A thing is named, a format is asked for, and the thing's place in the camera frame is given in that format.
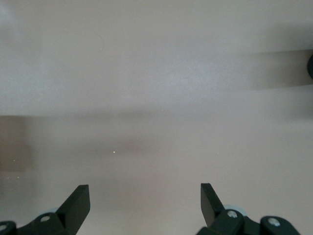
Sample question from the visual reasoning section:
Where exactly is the black round object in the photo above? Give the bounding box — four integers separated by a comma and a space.
306, 53, 313, 79

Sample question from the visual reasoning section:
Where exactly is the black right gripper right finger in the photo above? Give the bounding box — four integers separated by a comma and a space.
195, 183, 300, 235

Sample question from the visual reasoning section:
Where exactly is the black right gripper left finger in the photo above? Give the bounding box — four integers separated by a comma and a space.
0, 184, 91, 235

